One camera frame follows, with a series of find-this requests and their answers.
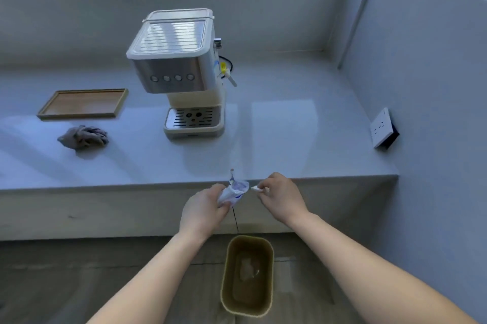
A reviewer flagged person's left hand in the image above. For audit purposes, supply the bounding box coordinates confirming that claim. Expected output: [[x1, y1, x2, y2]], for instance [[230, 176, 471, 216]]
[[179, 183, 232, 239]]

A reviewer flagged cream espresso machine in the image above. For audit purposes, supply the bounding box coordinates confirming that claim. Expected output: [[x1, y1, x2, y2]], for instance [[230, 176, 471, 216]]
[[126, 8, 237, 141]]

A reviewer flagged white blue sachet packet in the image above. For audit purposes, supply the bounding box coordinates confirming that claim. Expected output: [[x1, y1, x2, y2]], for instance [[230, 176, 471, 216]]
[[217, 168, 250, 209]]

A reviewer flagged crumpled grey cloth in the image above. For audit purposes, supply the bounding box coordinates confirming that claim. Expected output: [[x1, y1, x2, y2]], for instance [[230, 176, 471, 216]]
[[57, 125, 110, 151]]

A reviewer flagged person's right forearm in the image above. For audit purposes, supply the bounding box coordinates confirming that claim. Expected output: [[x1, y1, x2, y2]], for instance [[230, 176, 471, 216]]
[[291, 213, 479, 324]]

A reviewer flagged person's left forearm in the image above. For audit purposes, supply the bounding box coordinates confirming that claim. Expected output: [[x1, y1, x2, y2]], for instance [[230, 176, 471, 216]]
[[87, 229, 202, 324]]

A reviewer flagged olive green waste bin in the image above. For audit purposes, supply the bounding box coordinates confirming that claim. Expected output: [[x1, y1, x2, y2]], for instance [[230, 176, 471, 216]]
[[220, 235, 275, 317]]

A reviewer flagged crumpled wrapper in bin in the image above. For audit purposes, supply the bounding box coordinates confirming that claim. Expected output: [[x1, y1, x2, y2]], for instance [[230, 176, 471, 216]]
[[238, 255, 262, 283]]

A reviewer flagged person's right hand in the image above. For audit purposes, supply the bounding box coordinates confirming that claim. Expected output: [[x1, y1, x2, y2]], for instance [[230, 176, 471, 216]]
[[257, 172, 311, 226]]

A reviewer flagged wooden tray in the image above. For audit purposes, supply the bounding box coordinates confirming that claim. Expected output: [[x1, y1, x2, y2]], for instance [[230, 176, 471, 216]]
[[37, 88, 129, 120]]

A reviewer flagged white wall socket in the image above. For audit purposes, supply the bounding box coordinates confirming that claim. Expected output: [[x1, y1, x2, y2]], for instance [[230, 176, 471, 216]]
[[370, 107, 400, 150]]

